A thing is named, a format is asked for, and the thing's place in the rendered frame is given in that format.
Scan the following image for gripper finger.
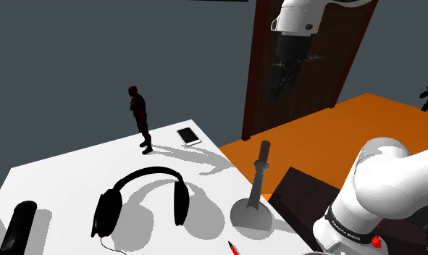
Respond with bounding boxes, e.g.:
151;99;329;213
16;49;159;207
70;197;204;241
282;61;301;94
267;63;288;106

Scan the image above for brown wooden door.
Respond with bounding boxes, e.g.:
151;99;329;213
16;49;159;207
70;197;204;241
241;0;379;142

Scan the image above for white tablet with black screen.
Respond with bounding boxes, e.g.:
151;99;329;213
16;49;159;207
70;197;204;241
176;127;203;147

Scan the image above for dark robot stand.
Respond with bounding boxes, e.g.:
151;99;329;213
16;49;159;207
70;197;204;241
268;166;428;255

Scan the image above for grey microphone on round base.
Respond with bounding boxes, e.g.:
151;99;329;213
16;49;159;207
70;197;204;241
230;140;274;233

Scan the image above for dark red human figure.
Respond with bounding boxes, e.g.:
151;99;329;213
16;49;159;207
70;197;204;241
127;85;154;156

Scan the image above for black cylindrical speaker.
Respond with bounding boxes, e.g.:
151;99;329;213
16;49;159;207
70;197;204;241
0;200;38;255

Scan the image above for black headphones with cable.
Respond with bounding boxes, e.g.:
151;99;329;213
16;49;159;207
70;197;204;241
91;166;191;255

